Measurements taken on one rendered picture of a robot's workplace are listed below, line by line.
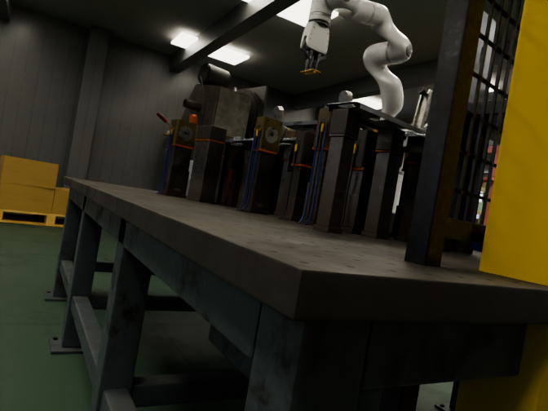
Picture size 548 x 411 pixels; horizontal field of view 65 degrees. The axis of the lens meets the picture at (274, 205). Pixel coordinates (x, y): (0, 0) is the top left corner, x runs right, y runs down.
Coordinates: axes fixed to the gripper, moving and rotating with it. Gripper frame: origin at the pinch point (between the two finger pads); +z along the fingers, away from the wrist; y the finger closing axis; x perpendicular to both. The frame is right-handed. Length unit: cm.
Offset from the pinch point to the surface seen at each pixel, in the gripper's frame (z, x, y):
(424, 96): 7.9, 34.8, -24.2
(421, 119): 16.5, 37.0, -22.0
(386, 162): 37, 56, 12
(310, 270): 55, 108, 77
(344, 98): 17.7, 33.3, 10.1
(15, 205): 119, -466, 54
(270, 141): 31.6, 1.3, 12.9
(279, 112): 20.5, -0.4, 10.2
